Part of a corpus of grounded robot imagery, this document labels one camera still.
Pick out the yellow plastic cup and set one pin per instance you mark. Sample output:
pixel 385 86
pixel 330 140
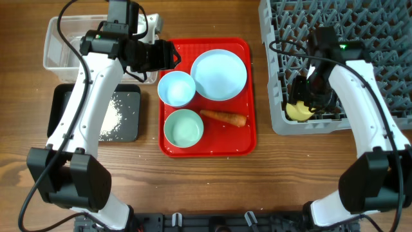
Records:
pixel 298 111

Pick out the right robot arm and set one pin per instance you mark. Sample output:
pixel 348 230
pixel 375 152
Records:
pixel 380 178

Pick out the mint green bowl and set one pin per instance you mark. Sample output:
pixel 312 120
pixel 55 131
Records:
pixel 183 128

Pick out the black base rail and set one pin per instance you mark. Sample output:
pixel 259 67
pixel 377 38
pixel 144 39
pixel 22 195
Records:
pixel 249 221

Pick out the light blue bowl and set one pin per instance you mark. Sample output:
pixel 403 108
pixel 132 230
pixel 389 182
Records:
pixel 176 89

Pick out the red serving tray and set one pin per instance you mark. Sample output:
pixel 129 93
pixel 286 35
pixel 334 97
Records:
pixel 219 138

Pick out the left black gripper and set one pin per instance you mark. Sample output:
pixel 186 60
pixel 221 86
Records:
pixel 165 57

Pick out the clear plastic waste bin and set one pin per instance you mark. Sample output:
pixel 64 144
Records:
pixel 60 59

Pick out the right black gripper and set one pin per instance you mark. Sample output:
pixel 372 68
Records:
pixel 297 94

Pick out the orange carrot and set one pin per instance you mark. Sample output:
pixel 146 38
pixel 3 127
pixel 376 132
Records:
pixel 230 118

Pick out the black rectangular tray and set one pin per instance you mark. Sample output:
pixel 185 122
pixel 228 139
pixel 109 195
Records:
pixel 129 94

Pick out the white rice pile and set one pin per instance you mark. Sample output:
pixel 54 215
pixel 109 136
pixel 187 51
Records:
pixel 112 119

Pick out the large light blue plate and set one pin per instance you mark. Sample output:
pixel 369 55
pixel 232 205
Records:
pixel 219 75

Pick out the grey dishwasher rack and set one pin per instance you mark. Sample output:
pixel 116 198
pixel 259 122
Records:
pixel 383 26

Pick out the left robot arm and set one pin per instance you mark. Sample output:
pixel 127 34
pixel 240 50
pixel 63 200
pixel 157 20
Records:
pixel 66 171

